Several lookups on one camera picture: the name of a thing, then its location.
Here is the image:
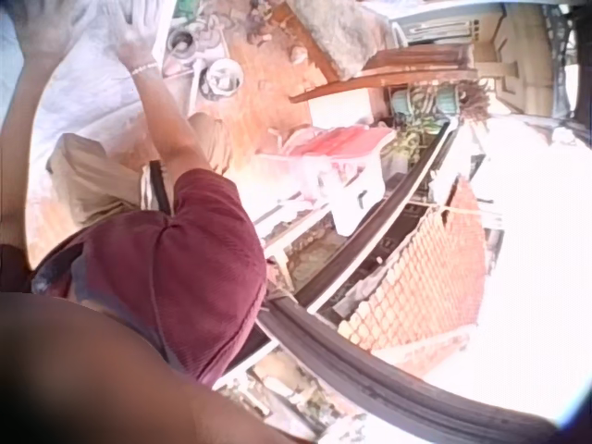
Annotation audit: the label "person's right hand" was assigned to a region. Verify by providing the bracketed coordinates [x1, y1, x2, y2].
[114, 0, 164, 70]

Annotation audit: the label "person's left hand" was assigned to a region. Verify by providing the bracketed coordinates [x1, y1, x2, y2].
[7, 0, 96, 64]

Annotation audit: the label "grey metal cup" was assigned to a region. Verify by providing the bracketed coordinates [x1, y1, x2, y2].
[166, 28, 196, 64]

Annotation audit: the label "white cloth sheet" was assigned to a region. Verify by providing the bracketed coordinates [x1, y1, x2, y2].
[0, 0, 177, 186]

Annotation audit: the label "white bowl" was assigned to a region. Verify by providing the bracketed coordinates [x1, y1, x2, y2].
[199, 57, 245, 101]

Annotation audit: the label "person's legs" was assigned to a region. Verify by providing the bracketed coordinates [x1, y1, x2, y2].
[45, 112, 235, 228]

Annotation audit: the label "grey stone slab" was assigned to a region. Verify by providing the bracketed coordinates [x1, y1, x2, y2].
[284, 0, 394, 80]

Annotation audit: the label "brown wooden bench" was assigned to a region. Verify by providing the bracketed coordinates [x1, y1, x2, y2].
[289, 43, 478, 105]

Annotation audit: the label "potted plants with green pots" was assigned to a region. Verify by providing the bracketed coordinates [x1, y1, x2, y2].
[386, 82, 492, 163]

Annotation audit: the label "black metal railing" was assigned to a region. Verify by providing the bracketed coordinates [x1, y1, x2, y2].
[256, 117, 563, 444]

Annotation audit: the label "orange mesh fence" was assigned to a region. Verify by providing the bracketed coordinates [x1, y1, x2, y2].
[337, 178, 489, 355]

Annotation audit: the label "white beaded bracelet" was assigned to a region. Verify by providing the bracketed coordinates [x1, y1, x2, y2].
[129, 61, 161, 78]

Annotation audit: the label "black strap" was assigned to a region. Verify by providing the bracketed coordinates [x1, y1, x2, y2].
[147, 159, 176, 217]

